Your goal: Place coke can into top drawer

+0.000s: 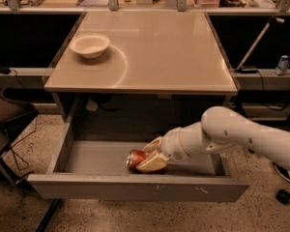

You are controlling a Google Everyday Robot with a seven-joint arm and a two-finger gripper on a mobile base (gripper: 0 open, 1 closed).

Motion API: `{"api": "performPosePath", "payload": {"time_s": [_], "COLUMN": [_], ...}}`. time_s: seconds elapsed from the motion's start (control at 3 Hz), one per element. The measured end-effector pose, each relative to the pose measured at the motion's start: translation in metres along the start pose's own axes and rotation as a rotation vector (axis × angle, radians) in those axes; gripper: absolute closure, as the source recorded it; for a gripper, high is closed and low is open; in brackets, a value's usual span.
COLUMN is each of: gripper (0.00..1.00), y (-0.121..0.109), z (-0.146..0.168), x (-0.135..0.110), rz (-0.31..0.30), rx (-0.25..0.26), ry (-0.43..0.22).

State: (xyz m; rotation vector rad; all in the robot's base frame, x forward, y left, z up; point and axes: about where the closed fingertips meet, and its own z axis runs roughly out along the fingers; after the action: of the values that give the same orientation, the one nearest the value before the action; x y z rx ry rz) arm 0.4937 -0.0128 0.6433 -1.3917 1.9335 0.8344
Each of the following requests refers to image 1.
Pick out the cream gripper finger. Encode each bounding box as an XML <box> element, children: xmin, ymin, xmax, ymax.
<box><xmin>136</xmin><ymin>151</ymin><xmax>168</xmax><ymax>173</ymax></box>
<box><xmin>142</xmin><ymin>136</ymin><xmax>162</xmax><ymax>153</ymax></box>

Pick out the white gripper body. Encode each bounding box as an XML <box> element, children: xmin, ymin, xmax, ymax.
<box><xmin>160</xmin><ymin>128</ymin><xmax>189</xmax><ymax>161</ymax></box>

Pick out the red crushed coke can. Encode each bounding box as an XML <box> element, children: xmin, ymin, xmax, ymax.
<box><xmin>125</xmin><ymin>149</ymin><xmax>167</xmax><ymax>174</ymax></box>

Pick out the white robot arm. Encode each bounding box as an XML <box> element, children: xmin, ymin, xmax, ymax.
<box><xmin>136</xmin><ymin>106</ymin><xmax>290</xmax><ymax>173</ymax></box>

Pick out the open grey top drawer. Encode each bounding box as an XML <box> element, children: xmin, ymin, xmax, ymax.
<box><xmin>28</xmin><ymin>108</ymin><xmax>248</xmax><ymax>202</ymax></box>

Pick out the grey cabinet with beige top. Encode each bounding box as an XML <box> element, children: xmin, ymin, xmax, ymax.
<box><xmin>43</xmin><ymin>10</ymin><xmax>239</xmax><ymax>124</ymax></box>

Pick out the white rod with black base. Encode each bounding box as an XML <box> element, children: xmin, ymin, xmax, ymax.
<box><xmin>233</xmin><ymin>16</ymin><xmax>285</xmax><ymax>72</ymax></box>

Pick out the black power adapter right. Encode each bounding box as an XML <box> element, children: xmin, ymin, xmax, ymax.
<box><xmin>239</xmin><ymin>66</ymin><xmax>258</xmax><ymax>73</ymax></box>

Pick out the black power adapter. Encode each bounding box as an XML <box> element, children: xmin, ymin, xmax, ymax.
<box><xmin>239</xmin><ymin>66</ymin><xmax>258</xmax><ymax>73</ymax></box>
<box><xmin>0</xmin><ymin>66</ymin><xmax>11</xmax><ymax>74</ymax></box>

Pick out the white bowl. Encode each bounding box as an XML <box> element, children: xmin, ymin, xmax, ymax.
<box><xmin>69</xmin><ymin>33</ymin><xmax>110</xmax><ymax>59</ymax></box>

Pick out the black caster wheel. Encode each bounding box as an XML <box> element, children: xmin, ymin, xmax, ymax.
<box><xmin>275</xmin><ymin>189</ymin><xmax>290</xmax><ymax>204</ymax></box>

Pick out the black and white sneaker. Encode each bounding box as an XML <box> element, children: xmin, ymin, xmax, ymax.
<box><xmin>274</xmin><ymin>163</ymin><xmax>290</xmax><ymax>183</ymax></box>

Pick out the small white blue bottle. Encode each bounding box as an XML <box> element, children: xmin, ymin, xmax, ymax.
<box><xmin>275</xmin><ymin>55</ymin><xmax>290</xmax><ymax>75</ymax></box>

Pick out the dark brown chair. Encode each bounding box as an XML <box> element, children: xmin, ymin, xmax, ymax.
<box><xmin>0</xmin><ymin>88</ymin><xmax>39</xmax><ymax>189</ymax></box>

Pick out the black power adapter left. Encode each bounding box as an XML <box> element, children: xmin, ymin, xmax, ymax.
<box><xmin>0</xmin><ymin>66</ymin><xmax>11</xmax><ymax>74</ymax></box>

